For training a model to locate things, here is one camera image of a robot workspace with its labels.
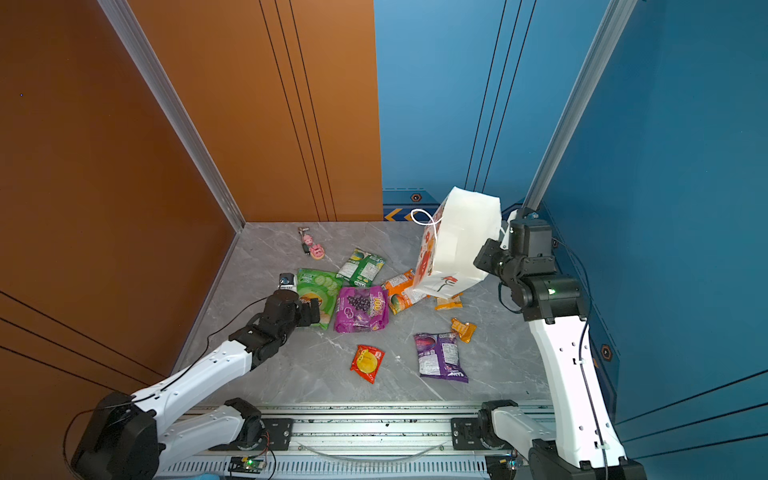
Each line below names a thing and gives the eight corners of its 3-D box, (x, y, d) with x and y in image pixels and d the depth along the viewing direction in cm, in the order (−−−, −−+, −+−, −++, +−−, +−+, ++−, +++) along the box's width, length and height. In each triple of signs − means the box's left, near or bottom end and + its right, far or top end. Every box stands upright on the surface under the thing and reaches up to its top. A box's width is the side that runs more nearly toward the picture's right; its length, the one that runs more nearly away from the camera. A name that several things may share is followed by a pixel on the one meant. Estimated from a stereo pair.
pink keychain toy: (310, 264, 110) (309, 260, 107) (293, 235, 119) (291, 230, 117) (327, 256, 112) (325, 252, 110) (308, 228, 121) (307, 224, 119)
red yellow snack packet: (347, 374, 85) (346, 371, 83) (359, 345, 90) (359, 342, 88) (375, 384, 83) (374, 381, 81) (385, 354, 88) (385, 351, 87)
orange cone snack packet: (445, 334, 92) (446, 331, 91) (450, 318, 96) (451, 315, 94) (471, 344, 90) (472, 342, 89) (475, 328, 94) (477, 325, 92)
